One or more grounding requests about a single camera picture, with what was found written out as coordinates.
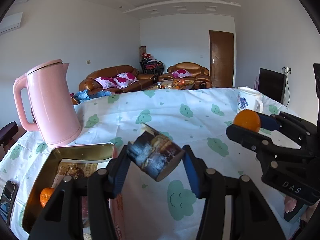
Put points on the printed paper sheet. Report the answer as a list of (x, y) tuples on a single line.
[(61, 167)]

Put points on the pink floral pillow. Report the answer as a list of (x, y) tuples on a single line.
[(126, 78), (106, 82), (181, 73)]

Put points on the wall socket with plug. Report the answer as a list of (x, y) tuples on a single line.
[(287, 70)]

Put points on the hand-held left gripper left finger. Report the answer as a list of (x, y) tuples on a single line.
[(121, 175)]

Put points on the pink electric kettle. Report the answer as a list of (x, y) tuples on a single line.
[(52, 105)]

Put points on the white wall air conditioner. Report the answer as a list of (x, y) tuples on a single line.
[(10, 22)]

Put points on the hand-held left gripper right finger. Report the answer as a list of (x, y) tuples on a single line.
[(192, 175)]

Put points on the brown wooden door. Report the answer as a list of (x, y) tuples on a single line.
[(222, 57)]

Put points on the white green cloud tablecloth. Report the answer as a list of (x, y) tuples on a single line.
[(175, 120)]

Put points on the pink metal tin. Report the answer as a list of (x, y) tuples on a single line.
[(75, 152)]

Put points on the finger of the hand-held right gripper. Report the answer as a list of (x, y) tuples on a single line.
[(242, 133), (268, 122)]

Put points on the black smartphone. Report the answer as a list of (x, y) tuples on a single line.
[(8, 197)]

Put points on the blue checkered cloth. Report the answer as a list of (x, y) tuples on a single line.
[(92, 95)]

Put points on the wooden coffee table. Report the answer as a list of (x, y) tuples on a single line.
[(155, 86)]

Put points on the orange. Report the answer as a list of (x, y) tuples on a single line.
[(246, 120), (46, 196)]

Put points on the brown wooden chair back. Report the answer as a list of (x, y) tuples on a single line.
[(74, 101)]

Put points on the dark purple round stool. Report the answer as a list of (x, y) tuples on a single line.
[(8, 130)]

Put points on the cut taro piece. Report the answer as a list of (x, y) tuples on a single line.
[(155, 152)]

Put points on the white mug with blue print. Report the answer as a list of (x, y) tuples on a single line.
[(246, 100)]

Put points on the long brown leather sofa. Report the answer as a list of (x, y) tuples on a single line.
[(110, 71)]

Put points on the stacked black chairs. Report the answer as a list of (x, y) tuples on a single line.
[(151, 67)]

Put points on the person's right hand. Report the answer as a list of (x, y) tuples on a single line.
[(289, 203)]

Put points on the brown leather armchair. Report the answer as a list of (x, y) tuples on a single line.
[(190, 66)]

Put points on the black television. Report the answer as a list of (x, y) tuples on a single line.
[(272, 85)]

